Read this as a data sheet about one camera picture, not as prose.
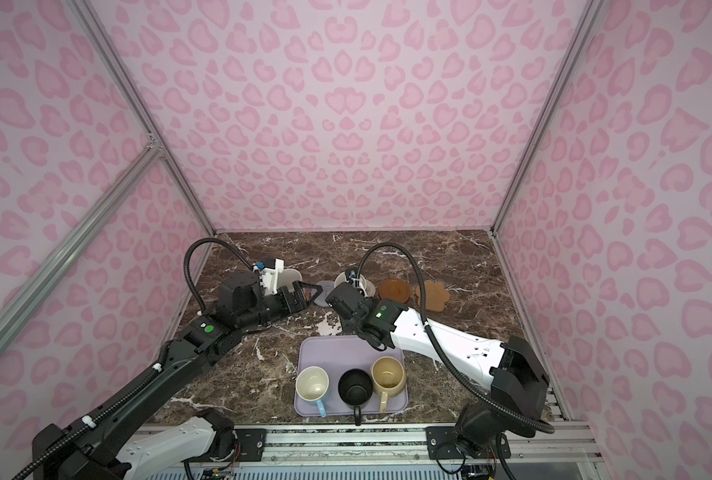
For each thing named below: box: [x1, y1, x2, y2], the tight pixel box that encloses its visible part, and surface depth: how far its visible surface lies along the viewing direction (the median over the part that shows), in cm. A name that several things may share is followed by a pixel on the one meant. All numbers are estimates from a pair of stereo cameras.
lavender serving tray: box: [294, 335, 408, 417], surface depth 87 cm
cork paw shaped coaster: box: [415, 280, 450, 312], surface depth 103 cm
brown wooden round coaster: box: [378, 278, 411, 303], surface depth 103 cm
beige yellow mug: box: [371, 356, 407, 413], surface depth 77 cm
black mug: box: [338, 368, 374, 427], surface depth 76 cm
